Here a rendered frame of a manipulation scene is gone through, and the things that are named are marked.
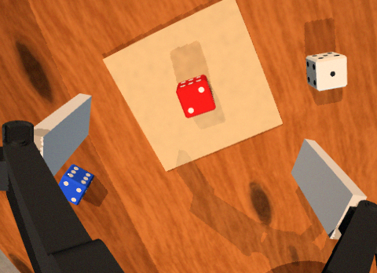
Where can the red die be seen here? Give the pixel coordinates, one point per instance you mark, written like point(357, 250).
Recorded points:
point(195, 96)

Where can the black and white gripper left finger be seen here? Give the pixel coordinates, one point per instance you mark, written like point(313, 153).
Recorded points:
point(52, 234)

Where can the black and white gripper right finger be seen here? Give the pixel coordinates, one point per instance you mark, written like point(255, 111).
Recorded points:
point(338, 201)

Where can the beige square mat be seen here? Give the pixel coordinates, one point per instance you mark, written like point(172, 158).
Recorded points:
point(212, 42)

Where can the blue die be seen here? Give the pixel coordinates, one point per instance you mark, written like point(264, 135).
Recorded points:
point(74, 183)

